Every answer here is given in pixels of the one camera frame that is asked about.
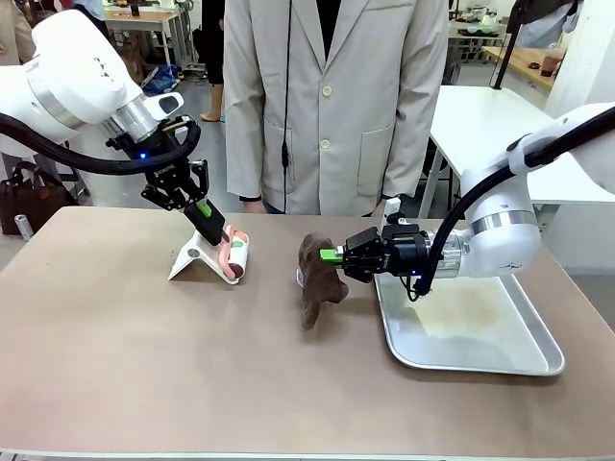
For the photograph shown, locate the dark brown bag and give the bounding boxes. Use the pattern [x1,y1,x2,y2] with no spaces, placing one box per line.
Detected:
[0,161,81,236]

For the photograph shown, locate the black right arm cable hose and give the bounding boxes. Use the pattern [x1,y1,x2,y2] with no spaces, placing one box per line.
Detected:
[406,122,615,303]

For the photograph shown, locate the blue plastic bag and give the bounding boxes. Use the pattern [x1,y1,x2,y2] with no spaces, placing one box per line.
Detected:
[141,64,181,95]

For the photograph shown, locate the person in light blue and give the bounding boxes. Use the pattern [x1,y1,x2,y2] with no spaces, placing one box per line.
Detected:
[516,0,585,49]

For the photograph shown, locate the bottle with red drink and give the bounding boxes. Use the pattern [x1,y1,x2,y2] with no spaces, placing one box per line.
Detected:
[540,41,564,78]

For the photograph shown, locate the white table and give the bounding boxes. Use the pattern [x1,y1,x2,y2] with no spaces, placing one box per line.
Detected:
[422,85,615,218]

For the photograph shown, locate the person in beige trousers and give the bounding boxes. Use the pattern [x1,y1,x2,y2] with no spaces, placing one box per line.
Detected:
[0,0,37,66]

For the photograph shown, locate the person's left forearm beige sleeve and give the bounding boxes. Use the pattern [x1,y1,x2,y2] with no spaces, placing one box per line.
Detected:
[383,105,449,196]

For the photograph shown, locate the light wooden table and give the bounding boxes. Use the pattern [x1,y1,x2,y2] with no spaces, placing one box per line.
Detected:
[481,45,561,90]

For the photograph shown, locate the brown terry towel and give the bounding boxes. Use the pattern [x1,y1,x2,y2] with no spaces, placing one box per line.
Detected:
[295,232,351,331]

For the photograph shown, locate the cardboard box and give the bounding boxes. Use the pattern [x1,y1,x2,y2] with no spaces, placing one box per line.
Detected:
[122,45,145,86]

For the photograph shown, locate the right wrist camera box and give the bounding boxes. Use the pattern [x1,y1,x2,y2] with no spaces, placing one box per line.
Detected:
[382,195,403,226]

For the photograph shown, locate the black stand pole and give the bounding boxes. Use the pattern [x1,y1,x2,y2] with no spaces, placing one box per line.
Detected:
[491,0,523,91]

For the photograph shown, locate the silver metal tray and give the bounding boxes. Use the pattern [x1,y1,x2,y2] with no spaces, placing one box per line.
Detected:
[373,273,566,377]

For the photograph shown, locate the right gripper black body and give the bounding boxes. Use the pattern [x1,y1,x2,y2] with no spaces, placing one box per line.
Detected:
[381,224,429,279]

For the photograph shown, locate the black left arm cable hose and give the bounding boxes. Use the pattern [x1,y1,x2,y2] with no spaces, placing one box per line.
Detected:
[0,112,203,177]

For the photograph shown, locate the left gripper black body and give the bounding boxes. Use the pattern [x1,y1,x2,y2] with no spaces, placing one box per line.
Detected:
[142,145,199,197]

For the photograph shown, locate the barefoot person in black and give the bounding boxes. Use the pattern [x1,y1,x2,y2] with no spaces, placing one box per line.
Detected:
[198,0,227,124]

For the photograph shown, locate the person in beige jacket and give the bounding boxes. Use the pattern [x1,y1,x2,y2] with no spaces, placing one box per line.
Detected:
[223,0,451,217]

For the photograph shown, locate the black microphone cable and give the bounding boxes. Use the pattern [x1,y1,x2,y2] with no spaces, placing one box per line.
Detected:
[280,0,295,215]

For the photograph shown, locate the grey workbench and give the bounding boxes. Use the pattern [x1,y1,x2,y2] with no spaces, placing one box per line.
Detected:
[449,18,510,84]

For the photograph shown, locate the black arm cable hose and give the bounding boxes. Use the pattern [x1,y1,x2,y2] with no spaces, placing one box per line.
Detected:
[406,122,615,303]
[0,112,203,177]

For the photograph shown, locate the white folded stand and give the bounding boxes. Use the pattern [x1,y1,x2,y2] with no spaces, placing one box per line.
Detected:
[167,229,251,288]

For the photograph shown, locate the grey metal stool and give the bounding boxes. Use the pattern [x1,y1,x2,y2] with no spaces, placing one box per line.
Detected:
[57,165,92,199]

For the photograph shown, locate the wooden desk white legs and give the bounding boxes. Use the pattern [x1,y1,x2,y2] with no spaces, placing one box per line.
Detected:
[103,10,187,68]

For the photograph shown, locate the person's right forearm beige sleeve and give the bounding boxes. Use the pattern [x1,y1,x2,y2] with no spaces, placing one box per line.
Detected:
[224,109,265,203]

